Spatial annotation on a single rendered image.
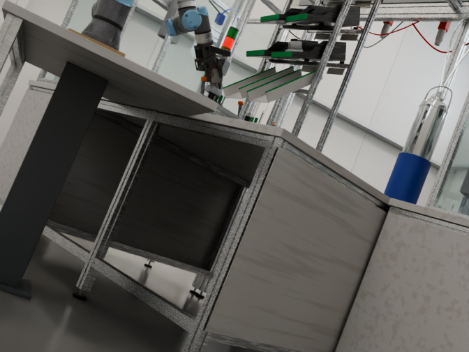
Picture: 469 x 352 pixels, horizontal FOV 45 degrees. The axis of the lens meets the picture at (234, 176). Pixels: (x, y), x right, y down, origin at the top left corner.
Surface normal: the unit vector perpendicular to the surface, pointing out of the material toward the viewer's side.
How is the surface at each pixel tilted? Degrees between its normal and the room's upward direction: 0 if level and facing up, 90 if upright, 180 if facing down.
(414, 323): 90
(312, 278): 90
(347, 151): 90
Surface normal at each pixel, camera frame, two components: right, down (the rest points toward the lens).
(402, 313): -0.65, -0.33
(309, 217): 0.66, 0.20
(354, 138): 0.34, 0.05
